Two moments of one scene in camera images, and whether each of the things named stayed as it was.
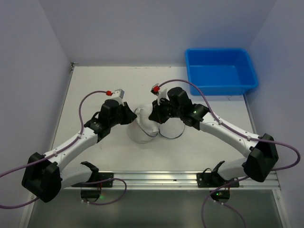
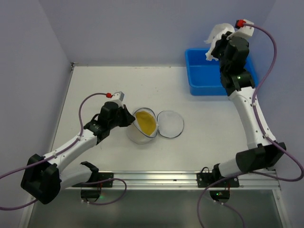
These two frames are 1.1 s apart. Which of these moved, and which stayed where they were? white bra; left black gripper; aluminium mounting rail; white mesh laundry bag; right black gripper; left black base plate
Moved: right black gripper; white bra
Stayed: aluminium mounting rail; white mesh laundry bag; left black gripper; left black base plate
